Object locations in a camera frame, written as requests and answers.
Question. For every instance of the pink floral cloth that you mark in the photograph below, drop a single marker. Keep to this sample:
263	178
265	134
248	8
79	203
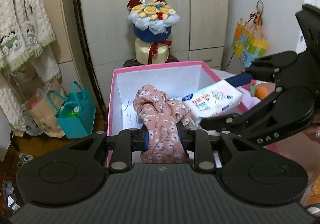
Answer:
165	119

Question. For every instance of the colourful gift bag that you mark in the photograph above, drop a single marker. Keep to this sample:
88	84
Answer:
247	46

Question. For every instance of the printed paper sheet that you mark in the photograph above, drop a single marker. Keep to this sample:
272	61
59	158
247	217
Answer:
131	116

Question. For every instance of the white blue tissue packet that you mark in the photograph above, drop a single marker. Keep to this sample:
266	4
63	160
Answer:
215	101

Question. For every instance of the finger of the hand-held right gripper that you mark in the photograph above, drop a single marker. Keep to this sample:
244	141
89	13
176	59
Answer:
240	79
225	120

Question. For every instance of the pink green plush toy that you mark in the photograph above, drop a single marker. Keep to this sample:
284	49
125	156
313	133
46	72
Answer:
252	88

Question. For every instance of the dark bag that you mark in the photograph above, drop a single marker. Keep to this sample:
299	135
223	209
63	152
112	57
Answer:
10	196

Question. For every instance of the person's right hand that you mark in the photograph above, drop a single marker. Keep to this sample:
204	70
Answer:
315	133

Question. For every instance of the pink striped bed sheet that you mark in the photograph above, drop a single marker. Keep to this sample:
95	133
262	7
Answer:
292	154

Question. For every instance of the pink cardboard box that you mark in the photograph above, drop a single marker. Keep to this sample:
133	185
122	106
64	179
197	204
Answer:
175	76

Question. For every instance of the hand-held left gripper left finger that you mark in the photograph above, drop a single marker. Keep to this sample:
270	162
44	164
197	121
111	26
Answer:
145	139

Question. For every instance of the fluffy white green pajama jacket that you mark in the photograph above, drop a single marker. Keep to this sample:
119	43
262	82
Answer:
22	14

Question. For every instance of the pair of shoes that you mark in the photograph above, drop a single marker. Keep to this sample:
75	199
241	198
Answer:
25	157

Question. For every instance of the yellow flower bouquet blue wrap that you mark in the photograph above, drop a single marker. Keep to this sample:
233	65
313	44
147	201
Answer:
152	19

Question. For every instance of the orange ball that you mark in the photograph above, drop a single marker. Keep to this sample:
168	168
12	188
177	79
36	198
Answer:
261	92

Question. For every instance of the cream round box red ribbon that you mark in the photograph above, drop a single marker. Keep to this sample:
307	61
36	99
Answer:
142	51

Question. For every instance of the teal shopping bag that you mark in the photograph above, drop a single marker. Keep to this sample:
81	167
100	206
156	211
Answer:
80	121

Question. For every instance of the beige wardrobe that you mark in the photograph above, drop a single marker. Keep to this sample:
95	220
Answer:
112	26

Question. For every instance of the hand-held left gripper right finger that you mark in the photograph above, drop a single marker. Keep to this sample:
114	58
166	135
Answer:
180	136

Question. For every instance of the brown paper bag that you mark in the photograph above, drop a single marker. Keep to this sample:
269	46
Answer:
42	116

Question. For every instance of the fluffy white pajama pants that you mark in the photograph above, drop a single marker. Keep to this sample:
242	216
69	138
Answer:
47	64

